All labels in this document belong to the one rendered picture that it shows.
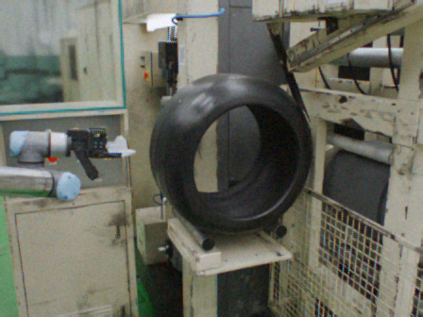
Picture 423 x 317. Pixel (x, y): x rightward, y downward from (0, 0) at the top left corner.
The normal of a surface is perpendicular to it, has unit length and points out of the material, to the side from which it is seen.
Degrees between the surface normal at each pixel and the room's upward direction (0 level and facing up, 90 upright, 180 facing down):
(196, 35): 90
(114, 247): 90
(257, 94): 79
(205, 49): 90
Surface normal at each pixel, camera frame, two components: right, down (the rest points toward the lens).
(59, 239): 0.37, 0.24
